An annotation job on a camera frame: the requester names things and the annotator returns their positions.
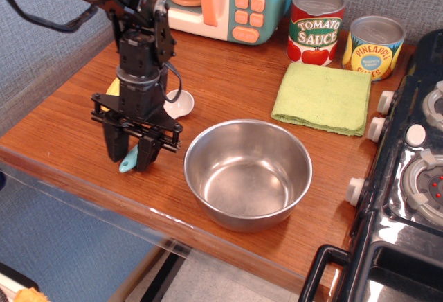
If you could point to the tomato sauce can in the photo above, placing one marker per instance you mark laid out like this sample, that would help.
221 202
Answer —
314 29

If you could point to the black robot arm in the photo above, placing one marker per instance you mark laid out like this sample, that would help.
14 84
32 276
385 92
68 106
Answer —
145 46

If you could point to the white ladle with teal handle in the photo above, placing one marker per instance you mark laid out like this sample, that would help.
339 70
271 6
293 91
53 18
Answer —
182 106

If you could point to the green folded cloth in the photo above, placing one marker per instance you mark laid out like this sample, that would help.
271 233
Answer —
323 98

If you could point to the pineapple slices can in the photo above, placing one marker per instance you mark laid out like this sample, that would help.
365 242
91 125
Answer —
373 46

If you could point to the black toy stove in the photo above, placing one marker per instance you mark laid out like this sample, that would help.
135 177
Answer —
396 248

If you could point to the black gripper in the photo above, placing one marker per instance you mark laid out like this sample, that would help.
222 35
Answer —
139 112

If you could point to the yellow toy corn cob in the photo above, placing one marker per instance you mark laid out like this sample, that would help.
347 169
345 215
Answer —
114 88

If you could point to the teal toy microwave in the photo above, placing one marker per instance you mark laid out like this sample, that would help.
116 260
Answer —
250 22

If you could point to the stainless steel pot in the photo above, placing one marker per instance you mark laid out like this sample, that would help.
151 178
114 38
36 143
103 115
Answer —
247 175

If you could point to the white stove knob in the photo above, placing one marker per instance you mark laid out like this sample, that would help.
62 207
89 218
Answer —
385 102
376 128
354 190

